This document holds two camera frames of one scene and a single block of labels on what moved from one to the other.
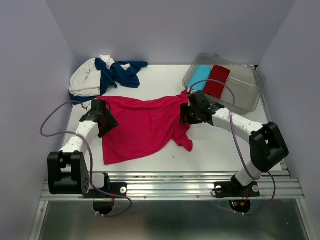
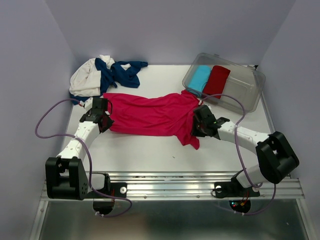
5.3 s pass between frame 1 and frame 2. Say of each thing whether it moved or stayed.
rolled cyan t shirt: stayed
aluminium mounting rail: stayed
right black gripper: moved
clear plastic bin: stayed
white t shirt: stayed
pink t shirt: moved
